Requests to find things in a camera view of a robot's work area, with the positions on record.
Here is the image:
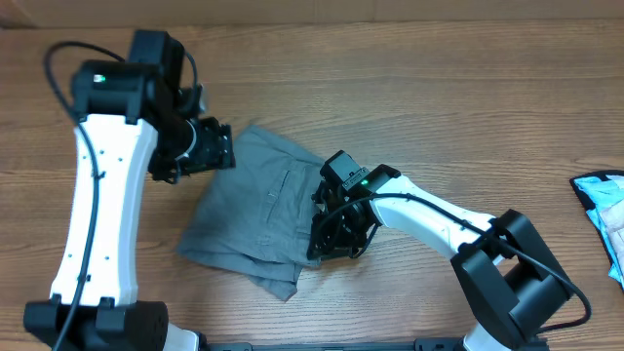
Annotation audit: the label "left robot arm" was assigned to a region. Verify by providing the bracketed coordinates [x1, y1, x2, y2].
[23, 30, 235, 350]

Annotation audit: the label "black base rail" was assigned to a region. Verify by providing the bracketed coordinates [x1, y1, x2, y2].
[199, 337, 465, 351]

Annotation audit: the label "grey shorts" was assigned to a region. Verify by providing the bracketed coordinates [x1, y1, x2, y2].
[177, 126, 323, 301]

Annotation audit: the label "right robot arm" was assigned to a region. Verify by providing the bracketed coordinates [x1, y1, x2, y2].
[307, 151, 572, 350]

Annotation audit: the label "blue patterned cloth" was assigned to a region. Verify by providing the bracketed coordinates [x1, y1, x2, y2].
[569, 170, 623, 287]

